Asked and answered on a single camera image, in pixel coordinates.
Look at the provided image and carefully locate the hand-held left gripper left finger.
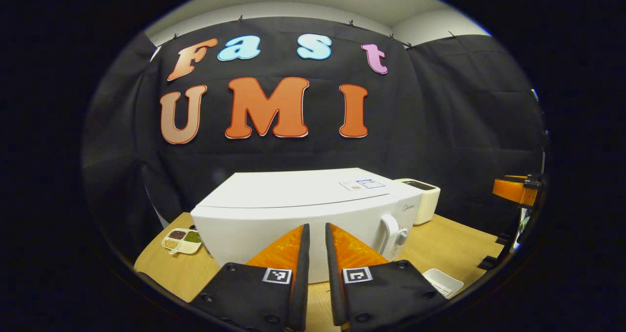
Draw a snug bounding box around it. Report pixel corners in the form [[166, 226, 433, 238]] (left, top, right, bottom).
[[190, 223, 311, 332]]

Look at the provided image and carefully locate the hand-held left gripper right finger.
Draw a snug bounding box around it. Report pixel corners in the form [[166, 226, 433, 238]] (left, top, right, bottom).
[[325, 223, 448, 331]]

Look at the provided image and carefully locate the white microwave oven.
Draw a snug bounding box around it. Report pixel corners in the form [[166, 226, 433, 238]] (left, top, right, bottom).
[[190, 168, 424, 284]]

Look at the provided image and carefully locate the white toaster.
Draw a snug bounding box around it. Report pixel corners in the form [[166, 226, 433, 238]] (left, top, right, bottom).
[[394, 178, 441, 226]]

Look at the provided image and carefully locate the white rectangular dish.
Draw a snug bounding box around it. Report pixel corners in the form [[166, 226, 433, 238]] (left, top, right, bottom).
[[422, 268, 464, 299]]

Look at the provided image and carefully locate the divided white seed tray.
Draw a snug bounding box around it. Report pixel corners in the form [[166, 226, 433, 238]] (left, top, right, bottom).
[[161, 228, 202, 255]]

